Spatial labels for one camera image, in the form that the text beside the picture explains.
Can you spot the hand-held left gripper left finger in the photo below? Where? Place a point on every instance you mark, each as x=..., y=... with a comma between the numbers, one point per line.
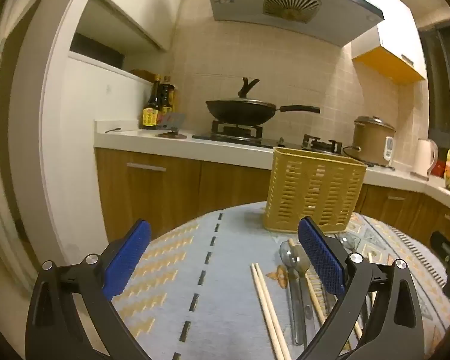
x=125, y=258

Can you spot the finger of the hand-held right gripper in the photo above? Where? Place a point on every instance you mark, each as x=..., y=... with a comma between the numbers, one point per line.
x=444, y=249

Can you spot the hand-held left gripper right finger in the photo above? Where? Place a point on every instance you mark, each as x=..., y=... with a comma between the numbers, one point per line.
x=320, y=258

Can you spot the metal spoon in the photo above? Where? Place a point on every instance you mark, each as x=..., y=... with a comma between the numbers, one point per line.
x=347, y=242
x=300, y=260
x=287, y=255

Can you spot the wooden chopstick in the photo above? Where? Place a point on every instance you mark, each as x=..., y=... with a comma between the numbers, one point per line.
x=271, y=307
x=291, y=242
x=264, y=307

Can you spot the yellow plastic utensil basket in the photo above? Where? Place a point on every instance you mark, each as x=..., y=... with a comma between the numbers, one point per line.
x=311, y=191

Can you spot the wooden base cabinets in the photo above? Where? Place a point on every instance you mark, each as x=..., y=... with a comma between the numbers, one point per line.
x=165, y=202

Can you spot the white electric kettle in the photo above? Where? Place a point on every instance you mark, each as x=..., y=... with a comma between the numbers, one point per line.
x=423, y=157

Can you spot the blue patterned tablecloth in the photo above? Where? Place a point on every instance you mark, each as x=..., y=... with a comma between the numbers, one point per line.
x=228, y=270

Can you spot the black burner grate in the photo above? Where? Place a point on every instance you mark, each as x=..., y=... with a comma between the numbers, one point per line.
x=236, y=129
x=322, y=144

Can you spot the white kitchen countertop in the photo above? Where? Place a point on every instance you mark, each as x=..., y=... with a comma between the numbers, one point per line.
x=135, y=138

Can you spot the cooktop knob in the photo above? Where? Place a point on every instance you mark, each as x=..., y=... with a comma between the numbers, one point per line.
x=281, y=143

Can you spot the brown rice cooker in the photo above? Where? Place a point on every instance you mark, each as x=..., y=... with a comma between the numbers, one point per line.
x=371, y=142

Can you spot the small dark utensil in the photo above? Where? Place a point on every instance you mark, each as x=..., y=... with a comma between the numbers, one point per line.
x=114, y=129

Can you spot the brown spatula rest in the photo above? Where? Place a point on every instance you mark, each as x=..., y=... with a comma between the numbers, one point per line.
x=170, y=135

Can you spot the black glass gas cooktop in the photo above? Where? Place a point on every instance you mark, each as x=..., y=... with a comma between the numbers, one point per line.
x=247, y=141

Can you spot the dark bottle yellow label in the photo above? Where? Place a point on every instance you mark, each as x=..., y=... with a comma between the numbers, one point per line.
x=150, y=116

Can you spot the dark window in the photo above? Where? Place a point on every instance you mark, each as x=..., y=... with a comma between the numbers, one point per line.
x=446, y=82

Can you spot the slotted metal spatula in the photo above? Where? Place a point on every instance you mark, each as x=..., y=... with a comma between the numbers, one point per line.
x=174, y=120

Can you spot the dark bottle red label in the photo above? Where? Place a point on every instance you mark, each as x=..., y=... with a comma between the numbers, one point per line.
x=167, y=97

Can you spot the black wok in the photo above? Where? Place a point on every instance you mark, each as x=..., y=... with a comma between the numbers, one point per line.
x=240, y=112

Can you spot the brown cardboard box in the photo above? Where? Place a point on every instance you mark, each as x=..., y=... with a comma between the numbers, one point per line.
x=142, y=75

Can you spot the glass wok lid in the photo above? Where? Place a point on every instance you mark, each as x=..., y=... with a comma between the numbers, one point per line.
x=244, y=90

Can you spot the grey range hood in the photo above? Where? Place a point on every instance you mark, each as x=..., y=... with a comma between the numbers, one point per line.
x=285, y=15

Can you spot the white yellow wall cabinet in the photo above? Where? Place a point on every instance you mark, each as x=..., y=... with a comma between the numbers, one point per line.
x=393, y=37

